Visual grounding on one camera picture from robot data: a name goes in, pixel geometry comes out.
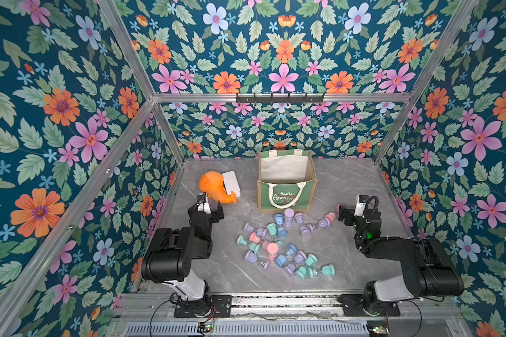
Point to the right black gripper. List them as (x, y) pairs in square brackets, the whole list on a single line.
[(346, 214)]

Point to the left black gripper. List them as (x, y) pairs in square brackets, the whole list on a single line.
[(213, 209)]

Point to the purple hourglass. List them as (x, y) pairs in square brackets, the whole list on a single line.
[(289, 217), (307, 230), (251, 257), (324, 222)]

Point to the large pink hourglass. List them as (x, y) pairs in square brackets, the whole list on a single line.
[(271, 249)]

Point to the green canvas Christmas bag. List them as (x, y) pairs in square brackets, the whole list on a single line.
[(286, 180)]

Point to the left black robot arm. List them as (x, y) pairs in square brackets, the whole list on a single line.
[(168, 259)]

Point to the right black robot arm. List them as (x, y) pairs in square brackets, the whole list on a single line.
[(426, 270)]

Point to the green hourglass left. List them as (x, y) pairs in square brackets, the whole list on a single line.
[(241, 241)]

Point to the green hourglass bottom right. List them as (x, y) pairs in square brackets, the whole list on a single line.
[(327, 270)]

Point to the blue hourglass near bag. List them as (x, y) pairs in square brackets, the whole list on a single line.
[(279, 219)]

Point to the blue hourglass bottom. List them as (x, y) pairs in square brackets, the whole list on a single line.
[(280, 260)]

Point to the orange whale toy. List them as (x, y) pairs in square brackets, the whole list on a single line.
[(211, 183)]

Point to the white rectangular box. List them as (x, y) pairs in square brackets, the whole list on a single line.
[(231, 184)]

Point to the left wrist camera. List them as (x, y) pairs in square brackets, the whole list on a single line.
[(203, 204)]

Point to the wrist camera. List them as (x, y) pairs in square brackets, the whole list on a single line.
[(366, 202), (203, 204)]

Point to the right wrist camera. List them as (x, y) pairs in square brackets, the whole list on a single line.
[(366, 202)]

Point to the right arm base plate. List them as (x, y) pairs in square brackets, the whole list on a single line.
[(354, 305)]

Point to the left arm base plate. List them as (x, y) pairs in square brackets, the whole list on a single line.
[(212, 306)]

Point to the black hook rail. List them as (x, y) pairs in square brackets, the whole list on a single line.
[(297, 99)]

